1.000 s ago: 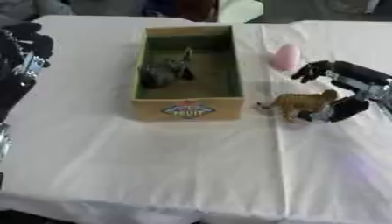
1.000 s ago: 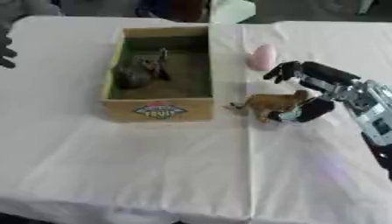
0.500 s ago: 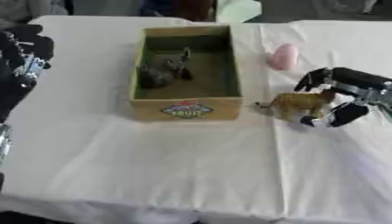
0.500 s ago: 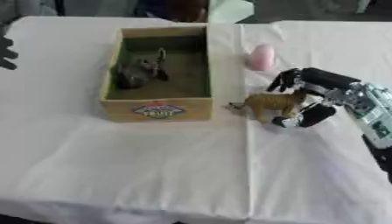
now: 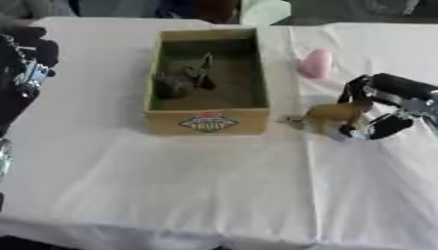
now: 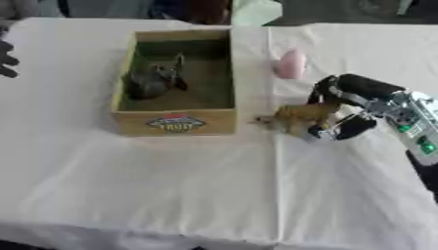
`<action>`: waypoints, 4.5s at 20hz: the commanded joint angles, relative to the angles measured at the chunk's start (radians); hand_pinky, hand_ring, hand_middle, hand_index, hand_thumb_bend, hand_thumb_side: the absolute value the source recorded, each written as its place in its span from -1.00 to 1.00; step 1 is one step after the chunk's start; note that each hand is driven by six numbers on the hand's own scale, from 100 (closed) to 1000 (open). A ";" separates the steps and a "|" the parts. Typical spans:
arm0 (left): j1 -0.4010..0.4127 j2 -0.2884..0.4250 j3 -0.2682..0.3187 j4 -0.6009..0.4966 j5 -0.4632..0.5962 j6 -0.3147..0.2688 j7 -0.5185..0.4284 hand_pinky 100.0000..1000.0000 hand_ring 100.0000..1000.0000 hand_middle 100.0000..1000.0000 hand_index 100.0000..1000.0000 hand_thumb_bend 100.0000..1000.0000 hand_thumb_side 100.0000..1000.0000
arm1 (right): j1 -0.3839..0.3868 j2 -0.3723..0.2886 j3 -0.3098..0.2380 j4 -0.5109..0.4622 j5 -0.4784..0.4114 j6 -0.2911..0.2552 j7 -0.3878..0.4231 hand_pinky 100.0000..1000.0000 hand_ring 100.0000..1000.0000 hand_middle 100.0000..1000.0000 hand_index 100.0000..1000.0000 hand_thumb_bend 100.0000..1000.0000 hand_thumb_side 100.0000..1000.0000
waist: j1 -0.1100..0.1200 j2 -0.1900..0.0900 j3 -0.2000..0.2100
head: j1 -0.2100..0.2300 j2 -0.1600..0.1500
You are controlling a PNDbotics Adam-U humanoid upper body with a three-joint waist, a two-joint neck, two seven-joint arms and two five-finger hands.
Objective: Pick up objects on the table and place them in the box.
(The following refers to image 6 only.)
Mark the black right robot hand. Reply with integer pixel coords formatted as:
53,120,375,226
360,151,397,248
299,73,408,143

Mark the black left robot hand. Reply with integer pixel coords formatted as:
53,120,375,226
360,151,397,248
0,28,22,79

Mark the brown soft toy animal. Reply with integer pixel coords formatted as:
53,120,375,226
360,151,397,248
247,103,342,137

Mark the tan cardboard box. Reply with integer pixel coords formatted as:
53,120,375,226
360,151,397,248
109,27,240,138

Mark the pink egg-shaped toy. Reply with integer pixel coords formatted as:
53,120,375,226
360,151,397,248
274,48,310,80

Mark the grey soft toy animal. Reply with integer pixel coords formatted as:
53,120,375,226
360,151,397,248
123,52,191,101

